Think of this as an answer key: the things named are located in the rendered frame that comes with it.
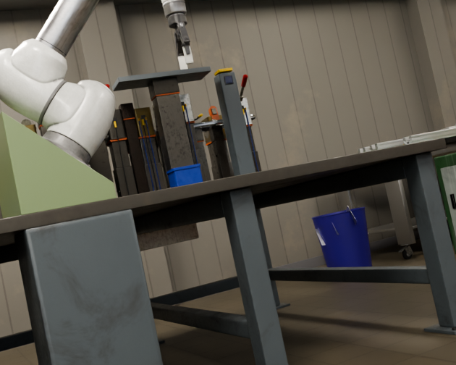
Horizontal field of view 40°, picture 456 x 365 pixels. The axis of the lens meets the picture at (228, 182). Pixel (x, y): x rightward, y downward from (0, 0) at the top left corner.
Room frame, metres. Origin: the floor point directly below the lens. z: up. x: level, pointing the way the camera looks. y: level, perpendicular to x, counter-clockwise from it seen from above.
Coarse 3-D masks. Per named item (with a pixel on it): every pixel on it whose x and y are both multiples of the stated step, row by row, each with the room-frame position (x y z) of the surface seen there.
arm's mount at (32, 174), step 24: (0, 120) 1.73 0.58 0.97; (0, 144) 1.80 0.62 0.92; (24, 144) 1.71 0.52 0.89; (48, 144) 1.74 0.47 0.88; (0, 168) 1.87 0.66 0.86; (24, 168) 1.70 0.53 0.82; (48, 168) 1.73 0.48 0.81; (72, 168) 1.76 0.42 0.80; (0, 192) 1.96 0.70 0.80; (24, 192) 1.70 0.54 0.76; (48, 192) 1.73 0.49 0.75; (72, 192) 1.76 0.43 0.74; (96, 192) 1.79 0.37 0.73
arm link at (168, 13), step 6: (168, 0) 2.45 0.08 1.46; (174, 0) 2.44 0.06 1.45; (180, 0) 2.45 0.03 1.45; (168, 6) 2.45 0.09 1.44; (174, 6) 2.44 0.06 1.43; (180, 6) 2.45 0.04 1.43; (168, 12) 2.45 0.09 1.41; (174, 12) 2.45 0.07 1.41; (180, 12) 2.46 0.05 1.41; (186, 12) 2.48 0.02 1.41
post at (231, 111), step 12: (228, 72) 2.49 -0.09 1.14; (216, 84) 2.52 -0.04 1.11; (228, 84) 2.49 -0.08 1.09; (228, 96) 2.49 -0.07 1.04; (228, 108) 2.48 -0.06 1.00; (240, 108) 2.50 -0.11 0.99; (228, 120) 2.48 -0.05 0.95; (240, 120) 2.50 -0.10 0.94; (228, 132) 2.51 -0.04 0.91; (240, 132) 2.49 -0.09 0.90; (228, 144) 2.53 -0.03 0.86; (240, 144) 2.49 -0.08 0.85; (240, 156) 2.49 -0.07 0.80; (252, 156) 2.50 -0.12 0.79; (240, 168) 2.48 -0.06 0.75; (252, 168) 2.50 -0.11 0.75
